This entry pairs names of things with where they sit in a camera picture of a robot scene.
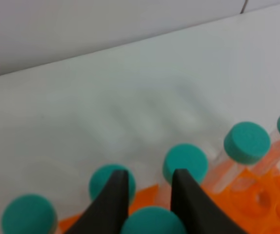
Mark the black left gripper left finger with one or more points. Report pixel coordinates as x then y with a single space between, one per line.
108 212

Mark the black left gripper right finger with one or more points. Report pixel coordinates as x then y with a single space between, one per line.
197 211

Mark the green-capped test tube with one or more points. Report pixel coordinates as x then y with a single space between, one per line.
153 220

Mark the orange test tube rack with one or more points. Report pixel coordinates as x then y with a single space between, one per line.
256 211

